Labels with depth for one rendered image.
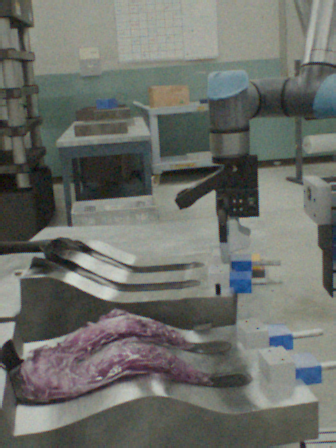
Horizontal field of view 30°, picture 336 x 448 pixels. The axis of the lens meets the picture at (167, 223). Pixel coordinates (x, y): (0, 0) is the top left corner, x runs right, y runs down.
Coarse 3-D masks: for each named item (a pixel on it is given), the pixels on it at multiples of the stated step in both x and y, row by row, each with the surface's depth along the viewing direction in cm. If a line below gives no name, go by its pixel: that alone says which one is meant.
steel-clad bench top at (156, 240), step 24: (120, 240) 181; (144, 240) 179; (168, 240) 177; (192, 240) 176; (216, 240) 174; (264, 240) 171; (24, 264) 164; (264, 288) 135; (240, 312) 123; (264, 312) 122
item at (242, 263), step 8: (216, 248) 125; (216, 256) 121; (232, 256) 124; (240, 256) 123; (248, 256) 123; (216, 264) 121; (232, 264) 121; (240, 264) 121; (248, 264) 121; (256, 264) 122; (264, 264) 122; (272, 264) 122; (280, 264) 122
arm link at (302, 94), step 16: (320, 0) 114; (320, 16) 113; (320, 32) 112; (304, 48) 115; (320, 48) 112; (304, 64) 114; (320, 64) 112; (288, 80) 116; (304, 80) 113; (320, 80) 111; (288, 96) 115; (304, 96) 113; (320, 96) 111; (288, 112) 116; (304, 112) 114; (320, 112) 112
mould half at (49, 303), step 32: (64, 256) 121; (128, 256) 133; (192, 256) 131; (0, 288) 128; (32, 288) 111; (64, 288) 110; (96, 288) 112; (192, 288) 111; (224, 288) 110; (0, 320) 113; (32, 320) 112; (64, 320) 111; (96, 320) 111; (160, 320) 109; (192, 320) 108; (224, 320) 108
